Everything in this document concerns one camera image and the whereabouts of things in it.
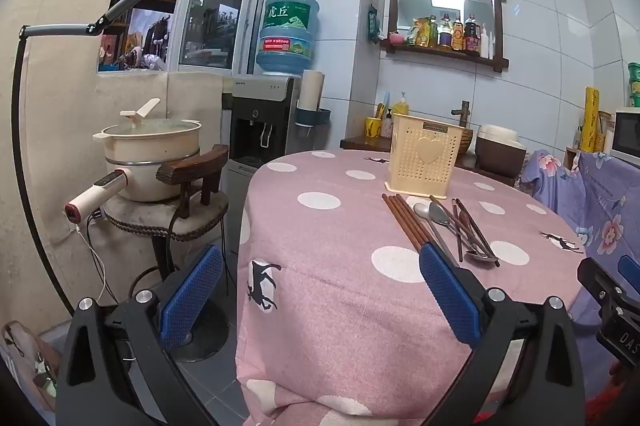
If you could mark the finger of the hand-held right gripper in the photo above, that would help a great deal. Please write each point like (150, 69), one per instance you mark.
(631, 271)
(597, 278)

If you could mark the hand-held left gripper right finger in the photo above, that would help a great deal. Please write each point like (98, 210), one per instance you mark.
(450, 296)

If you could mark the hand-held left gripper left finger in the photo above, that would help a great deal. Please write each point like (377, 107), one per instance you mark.
(192, 296)

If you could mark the dark thin chopstick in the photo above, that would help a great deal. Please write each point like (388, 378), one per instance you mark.
(477, 231)
(457, 231)
(481, 230)

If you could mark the brown wooden chopstick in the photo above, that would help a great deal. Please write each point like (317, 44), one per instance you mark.
(402, 221)
(406, 221)
(411, 221)
(415, 221)

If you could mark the cream plastic utensil holder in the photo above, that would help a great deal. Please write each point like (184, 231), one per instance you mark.
(420, 176)

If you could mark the purple floral cloth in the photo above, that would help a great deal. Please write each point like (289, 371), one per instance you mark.
(600, 206)

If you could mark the dark steel spoon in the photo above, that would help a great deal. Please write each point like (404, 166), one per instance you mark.
(440, 215)

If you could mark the light steel spoon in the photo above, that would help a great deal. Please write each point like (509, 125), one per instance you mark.
(422, 210)

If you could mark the pink polka dot tablecloth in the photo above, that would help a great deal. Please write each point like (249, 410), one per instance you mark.
(340, 306)

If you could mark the cream electric cooking pot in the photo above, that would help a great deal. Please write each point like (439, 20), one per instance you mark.
(150, 176)

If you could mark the dark wooden chair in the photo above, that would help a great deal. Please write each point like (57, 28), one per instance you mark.
(190, 163)

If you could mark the white microwave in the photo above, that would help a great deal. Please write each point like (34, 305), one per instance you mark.
(627, 136)

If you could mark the cream brown rice cooker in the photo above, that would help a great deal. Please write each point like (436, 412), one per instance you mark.
(500, 156)

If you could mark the woven pattern wash basin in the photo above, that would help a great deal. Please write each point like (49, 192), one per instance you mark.
(465, 141)

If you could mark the tall yellow box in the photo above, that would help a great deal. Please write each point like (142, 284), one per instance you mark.
(592, 116)

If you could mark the glass pot lid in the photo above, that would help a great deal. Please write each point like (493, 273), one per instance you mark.
(165, 128)

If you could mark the pink printed bag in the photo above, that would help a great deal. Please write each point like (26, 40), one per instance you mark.
(20, 346)

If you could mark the small clear pump bottle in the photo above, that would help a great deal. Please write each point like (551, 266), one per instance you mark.
(386, 126)

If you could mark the bronze bamboo faucet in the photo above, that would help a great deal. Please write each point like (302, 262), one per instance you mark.
(465, 113)

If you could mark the yellow cup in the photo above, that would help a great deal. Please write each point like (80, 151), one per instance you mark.
(372, 129)

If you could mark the stack of green cups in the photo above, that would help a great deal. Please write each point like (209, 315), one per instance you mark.
(635, 86)

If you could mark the yellow soap pump bottle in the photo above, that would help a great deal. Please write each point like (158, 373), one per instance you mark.
(400, 107)

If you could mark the blue toothbrush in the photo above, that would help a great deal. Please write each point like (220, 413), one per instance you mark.
(386, 103)

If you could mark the grey water dispenser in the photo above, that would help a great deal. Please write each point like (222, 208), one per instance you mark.
(260, 91)

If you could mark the paper towel roll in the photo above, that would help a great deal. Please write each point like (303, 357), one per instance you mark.
(311, 91)

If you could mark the white plastic bottle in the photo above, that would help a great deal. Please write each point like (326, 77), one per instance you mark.
(487, 43)

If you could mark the orange label bottle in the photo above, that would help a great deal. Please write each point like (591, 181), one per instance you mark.
(458, 37)

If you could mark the dark sauce bottle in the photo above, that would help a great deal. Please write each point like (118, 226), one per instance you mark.
(472, 37)

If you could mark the purple label bottle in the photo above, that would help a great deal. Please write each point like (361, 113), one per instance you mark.
(445, 33)

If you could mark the small pink bowl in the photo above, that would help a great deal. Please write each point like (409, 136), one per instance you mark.
(396, 38)

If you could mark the green oil bottle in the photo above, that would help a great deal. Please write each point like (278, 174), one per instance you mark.
(433, 33)

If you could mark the yellow green pouch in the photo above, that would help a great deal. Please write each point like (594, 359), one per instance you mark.
(417, 33)

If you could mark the blue water bottle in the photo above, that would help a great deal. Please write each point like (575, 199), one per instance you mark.
(287, 36)

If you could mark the black phone stand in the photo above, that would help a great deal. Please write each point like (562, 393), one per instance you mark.
(92, 27)

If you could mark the sliding glass window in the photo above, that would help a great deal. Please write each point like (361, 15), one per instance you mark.
(215, 6)

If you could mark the wooden framed mirror shelf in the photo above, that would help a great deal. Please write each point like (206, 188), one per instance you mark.
(450, 3)

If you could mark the blue wall cup holder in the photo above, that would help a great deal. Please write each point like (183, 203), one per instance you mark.
(312, 118)

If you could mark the green wall packet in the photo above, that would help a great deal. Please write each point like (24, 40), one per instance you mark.
(374, 26)

